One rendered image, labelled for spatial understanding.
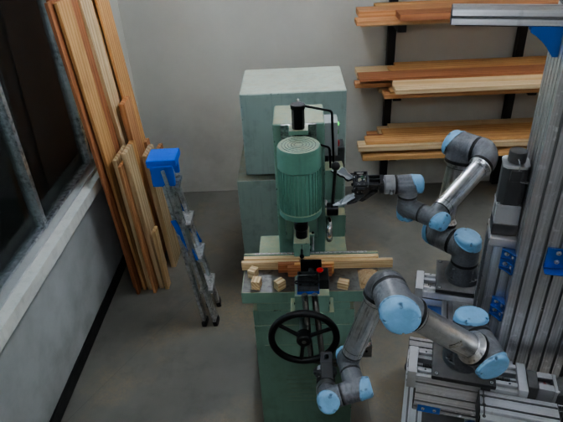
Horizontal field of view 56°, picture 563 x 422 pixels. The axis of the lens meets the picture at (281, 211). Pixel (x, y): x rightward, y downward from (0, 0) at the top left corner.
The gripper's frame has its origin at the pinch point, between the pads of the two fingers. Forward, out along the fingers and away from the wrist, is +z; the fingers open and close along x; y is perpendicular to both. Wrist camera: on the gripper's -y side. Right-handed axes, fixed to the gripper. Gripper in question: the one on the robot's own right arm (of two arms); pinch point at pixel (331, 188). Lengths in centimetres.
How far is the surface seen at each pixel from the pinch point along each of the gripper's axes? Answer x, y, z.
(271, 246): 0, -66, 28
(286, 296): 35, -33, 19
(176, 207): -27, -74, 81
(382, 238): -53, -199, -49
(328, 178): -14.7, -20.3, -0.3
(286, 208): 4.5, -7.7, 18.1
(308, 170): -4.0, 8.2, 8.6
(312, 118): -34.1, -1.9, 6.1
